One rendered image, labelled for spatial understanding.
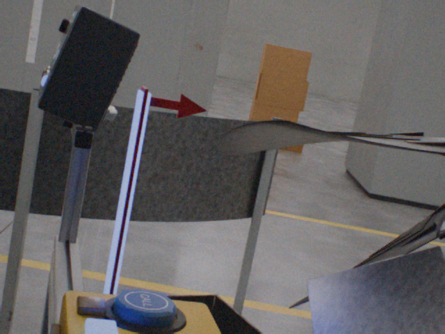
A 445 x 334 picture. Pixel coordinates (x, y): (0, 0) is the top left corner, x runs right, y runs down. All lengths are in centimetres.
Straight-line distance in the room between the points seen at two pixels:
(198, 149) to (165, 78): 411
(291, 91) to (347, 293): 804
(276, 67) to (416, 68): 238
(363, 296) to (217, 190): 197
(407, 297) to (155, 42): 602
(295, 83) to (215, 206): 613
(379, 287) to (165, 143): 182
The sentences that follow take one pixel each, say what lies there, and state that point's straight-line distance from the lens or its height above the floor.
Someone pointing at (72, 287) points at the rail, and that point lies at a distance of 110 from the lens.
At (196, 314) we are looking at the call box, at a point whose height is 107.
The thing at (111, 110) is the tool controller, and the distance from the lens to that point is 130.
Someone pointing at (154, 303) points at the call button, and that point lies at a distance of 46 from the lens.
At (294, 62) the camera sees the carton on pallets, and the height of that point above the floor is 107.
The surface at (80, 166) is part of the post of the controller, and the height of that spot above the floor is 99.
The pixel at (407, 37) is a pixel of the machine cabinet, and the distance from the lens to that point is 683.
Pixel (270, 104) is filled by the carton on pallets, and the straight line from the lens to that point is 879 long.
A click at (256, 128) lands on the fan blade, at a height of 118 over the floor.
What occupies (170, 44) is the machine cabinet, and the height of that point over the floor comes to 106.
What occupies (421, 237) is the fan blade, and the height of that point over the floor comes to 106.
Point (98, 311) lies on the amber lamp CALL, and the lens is 46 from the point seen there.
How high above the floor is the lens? 126
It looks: 10 degrees down
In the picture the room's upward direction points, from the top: 11 degrees clockwise
